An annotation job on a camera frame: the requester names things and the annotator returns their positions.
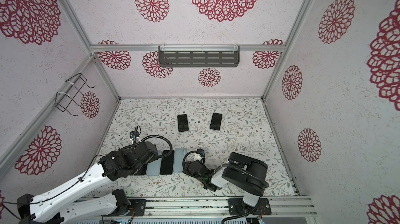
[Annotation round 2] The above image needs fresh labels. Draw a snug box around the black phone removed from case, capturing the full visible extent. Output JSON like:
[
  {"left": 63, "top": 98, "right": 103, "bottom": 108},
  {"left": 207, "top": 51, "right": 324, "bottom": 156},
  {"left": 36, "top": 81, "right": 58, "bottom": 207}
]
[{"left": 135, "top": 164, "right": 148, "bottom": 176}]

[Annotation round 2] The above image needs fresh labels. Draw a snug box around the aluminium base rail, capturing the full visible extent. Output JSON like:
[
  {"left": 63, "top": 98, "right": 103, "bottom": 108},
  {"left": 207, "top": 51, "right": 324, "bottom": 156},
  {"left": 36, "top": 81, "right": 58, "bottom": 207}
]
[{"left": 56, "top": 195, "right": 319, "bottom": 220}]

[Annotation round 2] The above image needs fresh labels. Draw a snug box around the black phone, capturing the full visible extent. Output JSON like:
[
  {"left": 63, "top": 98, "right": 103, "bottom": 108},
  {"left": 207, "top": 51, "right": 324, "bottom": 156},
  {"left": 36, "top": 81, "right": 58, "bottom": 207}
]
[
  {"left": 177, "top": 114, "right": 189, "bottom": 132},
  {"left": 159, "top": 151, "right": 175, "bottom": 175}
]

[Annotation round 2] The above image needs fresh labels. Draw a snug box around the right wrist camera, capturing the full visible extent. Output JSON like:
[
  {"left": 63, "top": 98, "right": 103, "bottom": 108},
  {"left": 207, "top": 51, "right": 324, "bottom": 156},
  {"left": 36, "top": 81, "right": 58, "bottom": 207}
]
[{"left": 193, "top": 149, "right": 205, "bottom": 164}]

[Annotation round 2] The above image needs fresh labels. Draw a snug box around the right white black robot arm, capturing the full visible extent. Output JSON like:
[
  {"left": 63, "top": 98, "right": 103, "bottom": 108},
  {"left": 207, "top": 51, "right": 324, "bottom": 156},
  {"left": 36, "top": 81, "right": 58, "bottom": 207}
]
[{"left": 182, "top": 149, "right": 269, "bottom": 207}]

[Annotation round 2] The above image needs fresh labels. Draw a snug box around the black wire wall basket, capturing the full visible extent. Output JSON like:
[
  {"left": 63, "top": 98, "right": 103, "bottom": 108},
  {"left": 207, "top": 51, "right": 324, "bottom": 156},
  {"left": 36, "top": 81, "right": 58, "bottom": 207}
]
[{"left": 54, "top": 73, "right": 95, "bottom": 117}]

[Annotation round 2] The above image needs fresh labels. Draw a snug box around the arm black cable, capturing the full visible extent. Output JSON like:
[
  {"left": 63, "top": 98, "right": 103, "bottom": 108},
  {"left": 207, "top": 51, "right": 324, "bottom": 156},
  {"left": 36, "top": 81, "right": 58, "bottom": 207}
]
[
  {"left": 182, "top": 150, "right": 270, "bottom": 224},
  {"left": 0, "top": 134, "right": 174, "bottom": 222}
]

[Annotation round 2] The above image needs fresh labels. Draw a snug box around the grey slotted wall shelf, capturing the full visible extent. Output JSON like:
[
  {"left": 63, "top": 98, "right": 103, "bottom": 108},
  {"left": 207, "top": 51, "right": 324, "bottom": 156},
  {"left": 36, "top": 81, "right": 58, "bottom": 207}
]
[{"left": 158, "top": 46, "right": 240, "bottom": 68}]

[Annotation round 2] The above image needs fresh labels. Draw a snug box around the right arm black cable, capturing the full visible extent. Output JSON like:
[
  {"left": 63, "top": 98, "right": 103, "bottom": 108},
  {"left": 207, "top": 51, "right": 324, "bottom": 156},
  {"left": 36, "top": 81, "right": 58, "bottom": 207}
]
[{"left": 182, "top": 150, "right": 270, "bottom": 224}]

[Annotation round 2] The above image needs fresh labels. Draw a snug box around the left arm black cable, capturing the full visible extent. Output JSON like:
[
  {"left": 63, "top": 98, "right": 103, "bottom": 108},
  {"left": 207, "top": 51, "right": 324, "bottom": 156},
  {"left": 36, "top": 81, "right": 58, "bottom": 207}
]
[{"left": 0, "top": 134, "right": 174, "bottom": 222}]

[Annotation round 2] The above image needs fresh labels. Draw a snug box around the light blue phone case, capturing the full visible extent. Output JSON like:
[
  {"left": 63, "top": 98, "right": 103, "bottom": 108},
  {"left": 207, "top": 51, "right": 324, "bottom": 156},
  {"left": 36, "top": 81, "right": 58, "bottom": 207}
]
[
  {"left": 173, "top": 148, "right": 188, "bottom": 173},
  {"left": 146, "top": 158, "right": 162, "bottom": 176}
]

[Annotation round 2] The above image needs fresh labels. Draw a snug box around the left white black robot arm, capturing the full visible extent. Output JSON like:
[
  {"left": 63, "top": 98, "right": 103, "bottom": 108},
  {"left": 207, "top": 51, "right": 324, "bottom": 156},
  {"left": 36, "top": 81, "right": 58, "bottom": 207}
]
[{"left": 17, "top": 141, "right": 158, "bottom": 224}]

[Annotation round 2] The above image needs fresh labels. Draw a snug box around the black smartphone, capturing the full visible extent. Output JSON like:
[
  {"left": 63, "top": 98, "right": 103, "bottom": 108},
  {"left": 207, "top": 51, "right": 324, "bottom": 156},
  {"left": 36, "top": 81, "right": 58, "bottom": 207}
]
[{"left": 209, "top": 113, "right": 223, "bottom": 131}]

